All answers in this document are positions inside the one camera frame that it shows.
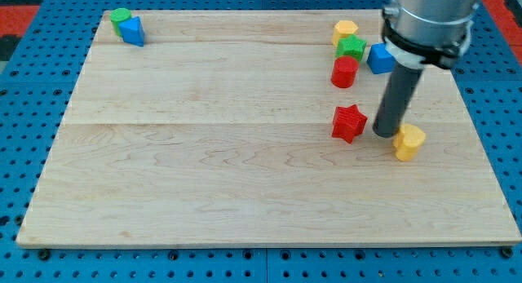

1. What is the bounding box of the yellow heart block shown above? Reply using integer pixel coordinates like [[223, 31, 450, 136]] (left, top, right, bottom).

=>
[[392, 123, 427, 161]]

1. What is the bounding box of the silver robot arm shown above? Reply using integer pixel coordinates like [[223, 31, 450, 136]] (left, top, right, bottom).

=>
[[382, 0, 480, 69]]

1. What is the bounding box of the light wooden board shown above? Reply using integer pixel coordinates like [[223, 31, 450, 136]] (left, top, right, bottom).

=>
[[16, 10, 521, 250]]

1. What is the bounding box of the red star block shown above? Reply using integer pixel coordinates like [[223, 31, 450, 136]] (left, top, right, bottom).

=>
[[331, 104, 367, 144]]

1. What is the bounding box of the red cylinder block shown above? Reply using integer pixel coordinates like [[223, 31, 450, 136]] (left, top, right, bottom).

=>
[[330, 55, 359, 88]]

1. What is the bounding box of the green star block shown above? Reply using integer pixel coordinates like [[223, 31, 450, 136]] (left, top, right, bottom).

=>
[[335, 34, 367, 62]]

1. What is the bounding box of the yellow hexagon block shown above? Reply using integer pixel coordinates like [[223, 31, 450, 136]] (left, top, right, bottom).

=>
[[331, 20, 359, 46]]

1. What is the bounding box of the blue cube block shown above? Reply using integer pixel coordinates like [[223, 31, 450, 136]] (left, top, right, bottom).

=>
[[366, 43, 396, 74]]

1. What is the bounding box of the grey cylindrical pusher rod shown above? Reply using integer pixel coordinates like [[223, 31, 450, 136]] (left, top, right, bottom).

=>
[[372, 63, 423, 139]]

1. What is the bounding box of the blue triangle block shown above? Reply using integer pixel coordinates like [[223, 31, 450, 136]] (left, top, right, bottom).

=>
[[118, 16, 145, 47]]

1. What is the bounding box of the green cylinder block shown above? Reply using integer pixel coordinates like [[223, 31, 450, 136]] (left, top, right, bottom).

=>
[[109, 7, 132, 37]]

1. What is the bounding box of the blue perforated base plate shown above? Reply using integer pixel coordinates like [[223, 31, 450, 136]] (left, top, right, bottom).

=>
[[1, 0, 521, 282]]

